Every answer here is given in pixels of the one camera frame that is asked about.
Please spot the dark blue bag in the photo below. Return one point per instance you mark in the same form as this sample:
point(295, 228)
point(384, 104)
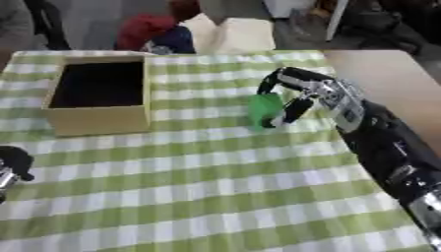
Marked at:
point(175, 41)

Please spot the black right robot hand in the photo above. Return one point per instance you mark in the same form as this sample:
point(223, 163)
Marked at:
point(321, 88)

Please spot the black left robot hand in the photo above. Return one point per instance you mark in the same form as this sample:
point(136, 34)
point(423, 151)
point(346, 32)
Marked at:
point(14, 159)

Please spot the tan cardboard box black inside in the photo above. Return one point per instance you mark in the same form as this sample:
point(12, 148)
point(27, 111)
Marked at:
point(97, 118)

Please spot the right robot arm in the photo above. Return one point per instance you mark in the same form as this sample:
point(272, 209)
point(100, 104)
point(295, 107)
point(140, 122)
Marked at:
point(386, 147)

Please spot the black bag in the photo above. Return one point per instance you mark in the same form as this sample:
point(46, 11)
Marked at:
point(396, 23)

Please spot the white pole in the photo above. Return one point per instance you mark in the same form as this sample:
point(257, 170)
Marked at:
point(336, 19)

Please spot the black chair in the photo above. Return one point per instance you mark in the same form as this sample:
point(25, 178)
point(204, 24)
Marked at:
point(50, 23)

